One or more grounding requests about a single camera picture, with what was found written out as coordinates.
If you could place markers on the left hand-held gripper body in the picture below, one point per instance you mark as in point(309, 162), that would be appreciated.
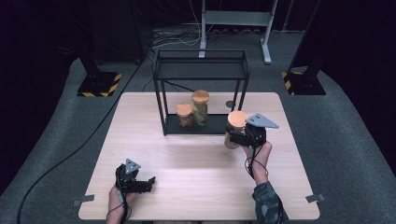
point(126, 182)

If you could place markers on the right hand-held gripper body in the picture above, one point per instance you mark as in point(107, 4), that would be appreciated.
point(257, 133)

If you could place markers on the tall glass jar wooden lid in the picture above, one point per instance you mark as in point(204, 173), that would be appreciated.
point(237, 119)

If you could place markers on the black metal shelf rack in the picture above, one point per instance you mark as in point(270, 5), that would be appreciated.
point(214, 124)

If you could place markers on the medium glass jar wooden lid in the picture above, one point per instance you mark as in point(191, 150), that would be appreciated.
point(200, 95)

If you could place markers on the small glass jar wooden lid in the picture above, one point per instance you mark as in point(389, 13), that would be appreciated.
point(184, 109)

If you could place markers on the person's left hand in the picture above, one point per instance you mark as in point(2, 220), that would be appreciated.
point(116, 197)

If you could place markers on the person's right hand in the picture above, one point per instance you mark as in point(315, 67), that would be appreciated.
point(263, 155)

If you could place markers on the round grey table grommet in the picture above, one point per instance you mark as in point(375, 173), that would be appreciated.
point(229, 104)

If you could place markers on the grey tape tab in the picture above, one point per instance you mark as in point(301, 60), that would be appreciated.
point(315, 198)
point(83, 200)

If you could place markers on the black stand with striped base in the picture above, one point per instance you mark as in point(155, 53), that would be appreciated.
point(98, 84)
point(306, 82)

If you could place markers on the grey metal stand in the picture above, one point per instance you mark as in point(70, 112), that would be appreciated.
point(236, 18)

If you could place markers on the dark cabinet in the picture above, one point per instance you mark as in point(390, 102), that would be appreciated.
point(118, 31)

